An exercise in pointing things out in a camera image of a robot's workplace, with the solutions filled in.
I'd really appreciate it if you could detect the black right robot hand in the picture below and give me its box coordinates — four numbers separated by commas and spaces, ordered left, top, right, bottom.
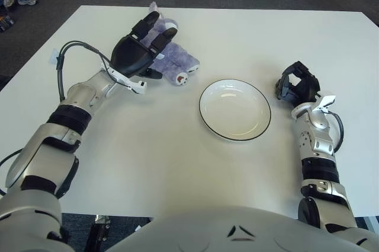
274, 61, 322, 106

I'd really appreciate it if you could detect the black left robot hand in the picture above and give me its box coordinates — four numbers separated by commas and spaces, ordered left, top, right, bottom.
110, 11, 179, 80

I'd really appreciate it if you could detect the purple plush rabbit doll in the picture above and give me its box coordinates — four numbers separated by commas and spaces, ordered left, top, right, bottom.
139, 1, 201, 87

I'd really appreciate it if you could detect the white plate with black rim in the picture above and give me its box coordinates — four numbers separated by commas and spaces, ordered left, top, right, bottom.
198, 78, 272, 143

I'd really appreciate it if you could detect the dark clutter on floor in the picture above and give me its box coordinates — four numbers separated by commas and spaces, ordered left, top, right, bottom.
0, 14, 15, 32

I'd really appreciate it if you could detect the white table leg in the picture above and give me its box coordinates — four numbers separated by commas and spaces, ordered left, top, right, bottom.
363, 215, 379, 235

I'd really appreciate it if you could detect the grey robot torso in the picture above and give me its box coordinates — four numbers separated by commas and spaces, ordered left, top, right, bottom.
112, 204, 379, 252

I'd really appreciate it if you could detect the black robot stand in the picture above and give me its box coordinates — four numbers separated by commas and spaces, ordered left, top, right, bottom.
85, 215, 112, 252

